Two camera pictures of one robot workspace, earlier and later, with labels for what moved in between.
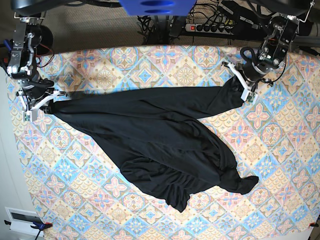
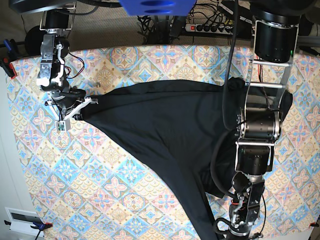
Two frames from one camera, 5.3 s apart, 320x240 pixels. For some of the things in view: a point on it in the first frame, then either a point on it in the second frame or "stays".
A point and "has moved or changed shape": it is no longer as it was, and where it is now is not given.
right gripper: [251, 75] -> [238, 228]
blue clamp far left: [9, 44] stays
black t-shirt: [156, 137] has moved or changed shape
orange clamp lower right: [314, 224] stays
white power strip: [209, 28] stays
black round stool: [42, 40] stays
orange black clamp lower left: [40, 226] stays
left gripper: [34, 93] -> [67, 102]
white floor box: [24, 221] stays
